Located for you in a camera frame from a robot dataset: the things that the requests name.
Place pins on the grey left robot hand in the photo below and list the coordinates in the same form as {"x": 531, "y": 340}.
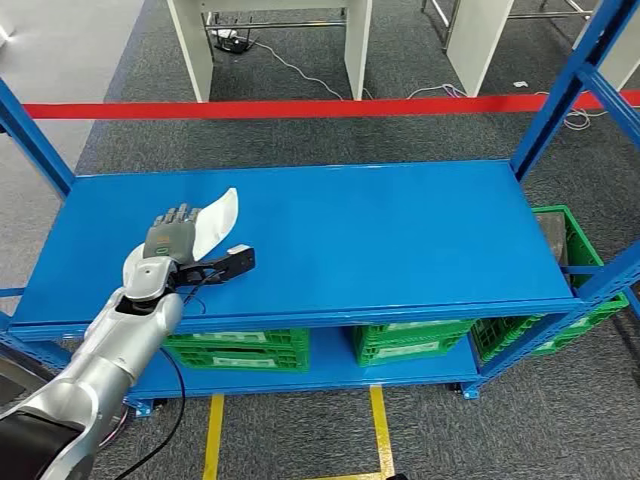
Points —
{"x": 167, "y": 238}

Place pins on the white curved plastic part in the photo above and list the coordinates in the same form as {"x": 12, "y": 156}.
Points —
{"x": 217, "y": 222}

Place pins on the blue metal shelf rack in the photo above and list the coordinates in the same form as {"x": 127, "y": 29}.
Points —
{"x": 350, "y": 232}

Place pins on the black device under table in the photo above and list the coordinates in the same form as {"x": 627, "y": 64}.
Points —
{"x": 232, "y": 45}

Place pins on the red barrier belt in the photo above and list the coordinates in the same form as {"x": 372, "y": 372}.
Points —
{"x": 300, "y": 108}

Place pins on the white table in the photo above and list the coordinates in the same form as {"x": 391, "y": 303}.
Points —
{"x": 358, "y": 46}
{"x": 475, "y": 46}

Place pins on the black right robot foot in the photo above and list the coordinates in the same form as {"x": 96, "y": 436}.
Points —
{"x": 395, "y": 476}

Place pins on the grey object in crate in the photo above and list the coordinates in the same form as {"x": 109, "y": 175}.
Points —
{"x": 552, "y": 235}

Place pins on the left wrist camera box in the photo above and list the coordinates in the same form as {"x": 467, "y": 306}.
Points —
{"x": 235, "y": 262}

